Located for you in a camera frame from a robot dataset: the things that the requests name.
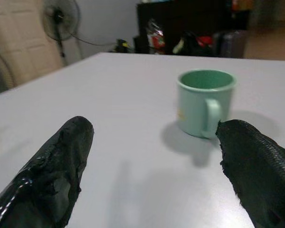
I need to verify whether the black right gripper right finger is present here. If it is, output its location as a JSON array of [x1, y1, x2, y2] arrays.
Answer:
[[215, 119, 285, 228]]

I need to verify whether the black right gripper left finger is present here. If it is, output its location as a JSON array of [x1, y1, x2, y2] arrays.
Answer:
[[0, 115, 95, 228]]

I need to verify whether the mint green plastic mug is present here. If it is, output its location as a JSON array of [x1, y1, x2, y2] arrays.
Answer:
[[176, 68, 237, 140]]

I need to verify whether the beige panelled door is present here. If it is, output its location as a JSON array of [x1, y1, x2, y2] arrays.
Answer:
[[0, 0, 65, 92]]

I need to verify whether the grey hard suitcase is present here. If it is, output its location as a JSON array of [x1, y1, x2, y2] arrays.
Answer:
[[212, 29, 249, 58]]

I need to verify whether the yellow and black tool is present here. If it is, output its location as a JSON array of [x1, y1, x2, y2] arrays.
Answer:
[[113, 38, 134, 53]]

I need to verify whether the black bag with red patch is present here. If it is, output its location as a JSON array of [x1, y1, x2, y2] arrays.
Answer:
[[172, 30, 214, 57]]

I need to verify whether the dark wooden cabinet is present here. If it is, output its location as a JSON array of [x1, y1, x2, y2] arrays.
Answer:
[[135, 0, 250, 56]]

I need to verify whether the glass jar with red label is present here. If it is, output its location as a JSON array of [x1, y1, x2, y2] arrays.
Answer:
[[146, 18, 166, 54]]

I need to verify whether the black fan power cable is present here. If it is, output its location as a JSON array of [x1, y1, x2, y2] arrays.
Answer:
[[68, 30, 118, 47]]

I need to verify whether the black pedestal fan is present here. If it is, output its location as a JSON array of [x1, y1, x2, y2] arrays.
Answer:
[[42, 0, 82, 66]]

